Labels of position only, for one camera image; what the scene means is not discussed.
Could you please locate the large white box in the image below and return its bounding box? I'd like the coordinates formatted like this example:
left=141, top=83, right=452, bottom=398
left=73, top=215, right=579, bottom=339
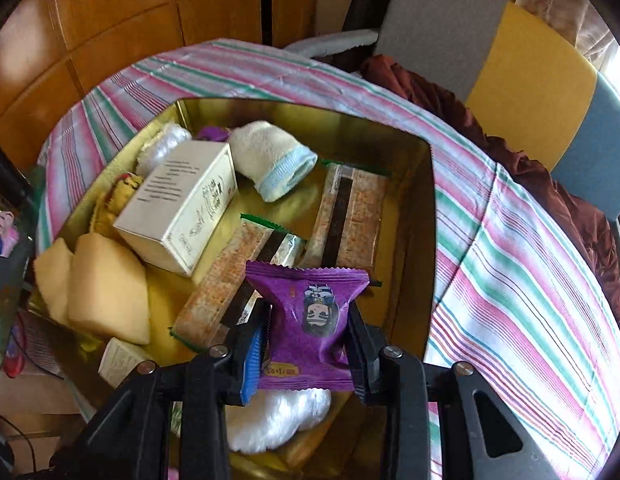
left=112, top=140, right=239, bottom=278

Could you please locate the grey white cushion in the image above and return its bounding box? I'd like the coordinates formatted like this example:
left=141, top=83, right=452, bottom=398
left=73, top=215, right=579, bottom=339
left=285, top=27, right=381, bottom=61

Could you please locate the gold tin box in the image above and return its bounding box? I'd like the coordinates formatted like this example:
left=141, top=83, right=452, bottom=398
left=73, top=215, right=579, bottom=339
left=27, top=97, right=436, bottom=480

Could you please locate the pale yellow sock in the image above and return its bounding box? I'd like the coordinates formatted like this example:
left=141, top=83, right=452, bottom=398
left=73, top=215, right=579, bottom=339
left=136, top=122, right=193, bottom=176

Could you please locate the grey yellow blue headboard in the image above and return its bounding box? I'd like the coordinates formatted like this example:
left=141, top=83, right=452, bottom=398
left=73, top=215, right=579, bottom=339
left=372, top=0, right=620, bottom=221

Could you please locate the dark red blanket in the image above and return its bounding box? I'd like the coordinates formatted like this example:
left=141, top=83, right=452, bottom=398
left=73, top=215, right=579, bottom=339
left=360, top=55, right=620, bottom=321

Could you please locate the small cream box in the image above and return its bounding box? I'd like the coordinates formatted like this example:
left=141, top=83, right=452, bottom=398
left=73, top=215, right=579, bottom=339
left=97, top=337, right=156, bottom=388

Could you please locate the green-edged cracker packet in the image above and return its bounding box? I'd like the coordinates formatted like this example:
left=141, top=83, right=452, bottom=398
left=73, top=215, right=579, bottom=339
left=300, top=162, right=391, bottom=286
left=170, top=214, right=308, bottom=353

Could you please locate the pink cloth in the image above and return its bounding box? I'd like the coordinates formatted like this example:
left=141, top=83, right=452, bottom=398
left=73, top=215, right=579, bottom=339
left=0, top=210, right=21, bottom=258

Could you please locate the floral curtain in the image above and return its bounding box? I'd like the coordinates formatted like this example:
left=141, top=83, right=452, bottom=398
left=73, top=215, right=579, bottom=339
left=515, top=0, right=620, bottom=66

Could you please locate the purple snack packet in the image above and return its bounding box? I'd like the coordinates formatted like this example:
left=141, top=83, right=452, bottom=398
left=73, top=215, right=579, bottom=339
left=195, top=126, right=231, bottom=143
left=245, top=260, right=370, bottom=393

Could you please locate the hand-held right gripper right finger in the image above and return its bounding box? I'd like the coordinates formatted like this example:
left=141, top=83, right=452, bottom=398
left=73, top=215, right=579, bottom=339
left=346, top=302, right=561, bottom=480

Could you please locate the wooden wardrobe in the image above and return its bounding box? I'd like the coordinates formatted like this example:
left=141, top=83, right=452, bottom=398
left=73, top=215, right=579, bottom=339
left=0, top=0, right=321, bottom=146

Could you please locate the striped bed sheet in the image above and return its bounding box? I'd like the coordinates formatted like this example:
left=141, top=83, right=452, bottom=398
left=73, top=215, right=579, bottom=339
left=37, top=37, right=620, bottom=480

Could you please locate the yellow sponge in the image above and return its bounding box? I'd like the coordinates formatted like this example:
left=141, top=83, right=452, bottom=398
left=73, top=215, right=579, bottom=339
left=32, top=237, right=76, bottom=328
left=68, top=232, right=152, bottom=346

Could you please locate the white fluffy sock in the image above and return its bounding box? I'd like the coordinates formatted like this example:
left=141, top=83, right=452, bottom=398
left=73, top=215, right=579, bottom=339
left=225, top=387, right=333, bottom=453

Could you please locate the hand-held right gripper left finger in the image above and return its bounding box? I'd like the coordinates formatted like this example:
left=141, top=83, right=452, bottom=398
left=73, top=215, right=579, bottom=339
left=50, top=300, right=273, bottom=480

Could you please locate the white sock blue cuff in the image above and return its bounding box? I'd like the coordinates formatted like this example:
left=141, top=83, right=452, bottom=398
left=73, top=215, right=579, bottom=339
left=227, top=120, right=319, bottom=203

